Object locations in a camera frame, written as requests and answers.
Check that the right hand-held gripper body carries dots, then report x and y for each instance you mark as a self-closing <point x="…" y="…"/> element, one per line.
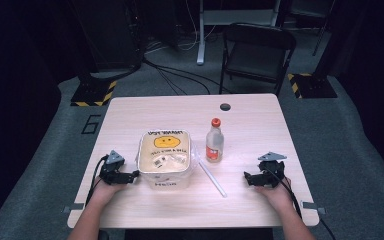
<point x="272" y="171"/>

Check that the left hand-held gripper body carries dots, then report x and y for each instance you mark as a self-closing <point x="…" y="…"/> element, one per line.
<point x="112" y="166"/>

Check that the white square bin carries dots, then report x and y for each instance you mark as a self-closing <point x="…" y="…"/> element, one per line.
<point x="165" y="176"/>

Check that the clear printed plastic bag liner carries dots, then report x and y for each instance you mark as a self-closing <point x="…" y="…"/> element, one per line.
<point x="165" y="151"/>

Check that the white straw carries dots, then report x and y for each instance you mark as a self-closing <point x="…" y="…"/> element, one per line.
<point x="213" y="180"/>

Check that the clear bottle with orange cap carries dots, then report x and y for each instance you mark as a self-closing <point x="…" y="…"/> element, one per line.
<point x="214" y="143"/>

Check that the person's right hand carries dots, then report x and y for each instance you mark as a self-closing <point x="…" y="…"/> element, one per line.
<point x="276" y="196"/>

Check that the person's left hand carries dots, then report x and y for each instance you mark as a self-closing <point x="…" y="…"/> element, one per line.
<point x="105" y="191"/>

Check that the striped black stand base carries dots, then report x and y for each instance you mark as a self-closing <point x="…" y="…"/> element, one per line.
<point x="311" y="86"/>
<point x="91" y="95"/>

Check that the black folding chair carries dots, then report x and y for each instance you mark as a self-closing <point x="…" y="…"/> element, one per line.
<point x="256" y="53"/>

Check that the grey metal table bracket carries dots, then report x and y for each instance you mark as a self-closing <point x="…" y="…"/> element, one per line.
<point x="73" y="207"/>
<point x="313" y="206"/>

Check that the white desk frame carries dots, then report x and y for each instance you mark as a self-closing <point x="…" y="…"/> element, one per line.
<point x="213" y="16"/>

